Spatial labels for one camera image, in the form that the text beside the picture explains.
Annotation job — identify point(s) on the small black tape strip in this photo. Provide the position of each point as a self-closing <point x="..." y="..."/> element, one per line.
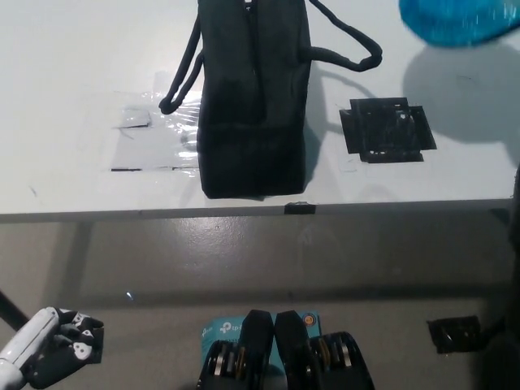
<point x="300" y="208"/>

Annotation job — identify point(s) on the blue plate stack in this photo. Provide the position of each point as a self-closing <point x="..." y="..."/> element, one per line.
<point x="447" y="24"/>

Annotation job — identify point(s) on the teal tp-link box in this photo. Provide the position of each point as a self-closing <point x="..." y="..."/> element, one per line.
<point x="221" y="329"/>

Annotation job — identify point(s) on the large black floor tape marker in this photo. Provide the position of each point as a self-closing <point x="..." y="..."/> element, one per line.
<point x="451" y="335"/>

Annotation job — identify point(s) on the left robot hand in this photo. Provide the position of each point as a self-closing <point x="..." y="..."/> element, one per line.
<point x="28" y="341"/>

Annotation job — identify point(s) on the black table leg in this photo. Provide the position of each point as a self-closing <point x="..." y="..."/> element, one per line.
<point x="12" y="313"/>

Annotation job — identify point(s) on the black fabric tote bag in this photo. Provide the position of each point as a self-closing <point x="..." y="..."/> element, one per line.
<point x="252" y="122"/>

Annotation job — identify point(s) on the black tape square patch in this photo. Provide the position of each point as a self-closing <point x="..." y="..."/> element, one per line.
<point x="386" y="130"/>

